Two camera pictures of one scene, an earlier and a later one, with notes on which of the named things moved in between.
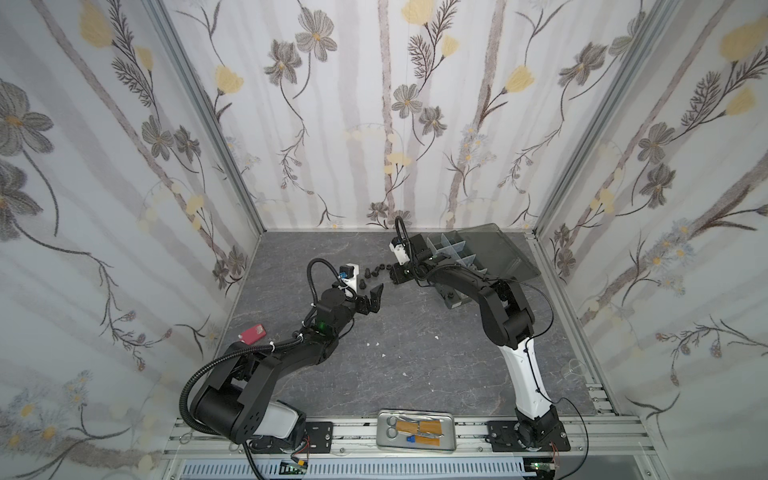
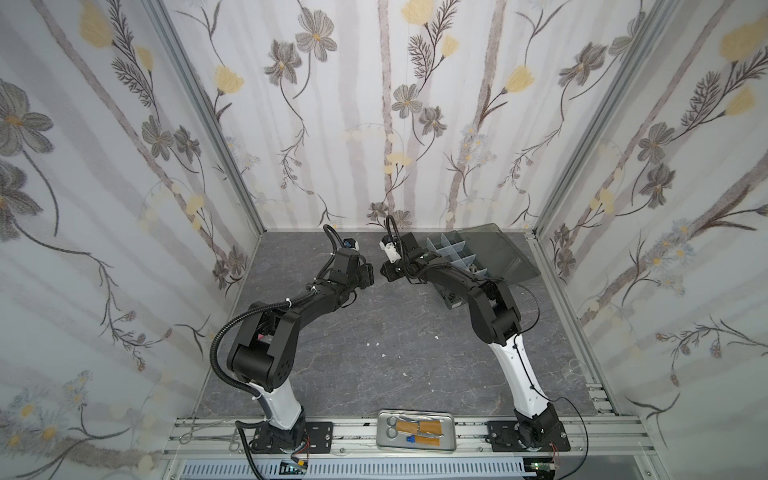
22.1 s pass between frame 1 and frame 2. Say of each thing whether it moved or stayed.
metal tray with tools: stayed
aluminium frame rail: stayed
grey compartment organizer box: stayed
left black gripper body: moved
